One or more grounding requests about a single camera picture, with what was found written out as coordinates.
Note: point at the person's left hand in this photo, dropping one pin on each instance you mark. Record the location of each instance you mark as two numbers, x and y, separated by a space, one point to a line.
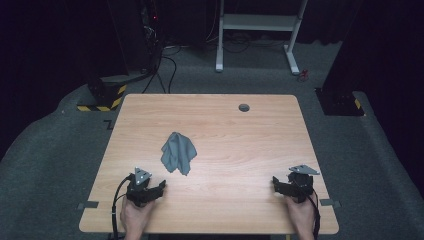
135 218

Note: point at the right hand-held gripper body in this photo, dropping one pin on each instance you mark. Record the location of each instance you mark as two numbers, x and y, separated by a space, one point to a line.
301 185

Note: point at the person's right hand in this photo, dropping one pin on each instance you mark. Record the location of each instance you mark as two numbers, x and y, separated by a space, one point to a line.
301 216

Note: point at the white metal stand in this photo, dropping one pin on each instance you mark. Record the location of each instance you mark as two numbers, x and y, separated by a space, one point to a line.
258 22

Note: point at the grey tape strip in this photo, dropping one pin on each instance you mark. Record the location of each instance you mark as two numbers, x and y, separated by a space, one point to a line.
88 204
330 202

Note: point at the dark equipment rack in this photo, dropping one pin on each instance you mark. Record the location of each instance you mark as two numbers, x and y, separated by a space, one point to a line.
151 33

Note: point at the grey round table grommet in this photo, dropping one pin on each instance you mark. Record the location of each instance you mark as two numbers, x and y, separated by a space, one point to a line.
244 107

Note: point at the grey cloth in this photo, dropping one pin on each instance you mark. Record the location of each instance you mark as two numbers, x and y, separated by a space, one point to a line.
178 153

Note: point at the black yellow striped stand base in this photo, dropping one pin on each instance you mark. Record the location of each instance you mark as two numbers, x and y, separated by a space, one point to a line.
106 95

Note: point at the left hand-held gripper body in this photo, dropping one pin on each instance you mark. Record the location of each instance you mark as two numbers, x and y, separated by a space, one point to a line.
138 191

